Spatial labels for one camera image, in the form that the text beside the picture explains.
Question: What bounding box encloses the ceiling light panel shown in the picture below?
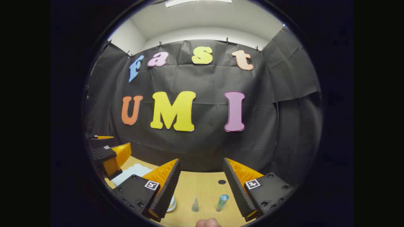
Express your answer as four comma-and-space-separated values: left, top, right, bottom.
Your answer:
165, 0, 232, 8

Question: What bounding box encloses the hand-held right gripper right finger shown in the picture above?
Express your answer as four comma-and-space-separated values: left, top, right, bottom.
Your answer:
223, 158, 295, 222

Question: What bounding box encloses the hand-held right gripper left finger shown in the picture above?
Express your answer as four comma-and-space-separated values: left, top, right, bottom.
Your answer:
113, 158, 181, 222

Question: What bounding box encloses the clear blue bottle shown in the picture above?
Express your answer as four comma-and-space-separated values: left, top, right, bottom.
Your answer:
216, 194, 229, 212

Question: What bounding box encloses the light blue suitcase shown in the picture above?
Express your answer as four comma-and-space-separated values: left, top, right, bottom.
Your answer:
112, 163, 154, 187

